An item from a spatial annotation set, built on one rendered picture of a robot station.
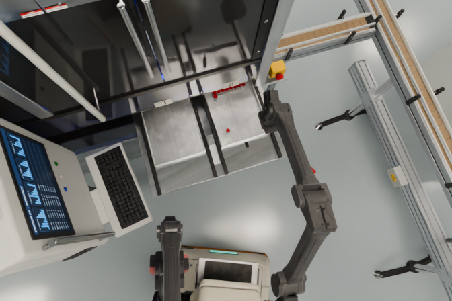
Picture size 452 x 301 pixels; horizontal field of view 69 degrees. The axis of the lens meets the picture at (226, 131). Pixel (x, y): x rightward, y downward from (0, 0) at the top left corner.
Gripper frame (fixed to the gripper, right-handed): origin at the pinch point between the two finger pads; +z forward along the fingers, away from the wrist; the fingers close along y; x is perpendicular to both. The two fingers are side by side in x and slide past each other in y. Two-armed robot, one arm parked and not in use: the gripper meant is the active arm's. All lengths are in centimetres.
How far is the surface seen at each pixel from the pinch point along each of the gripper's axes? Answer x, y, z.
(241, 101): 3.5, 20.2, 21.9
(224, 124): 15.7, 10.8, 21.4
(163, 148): 49, 8, 21
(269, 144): -3.3, -5.7, 21.2
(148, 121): 52, 24, 22
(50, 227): 87, -17, -27
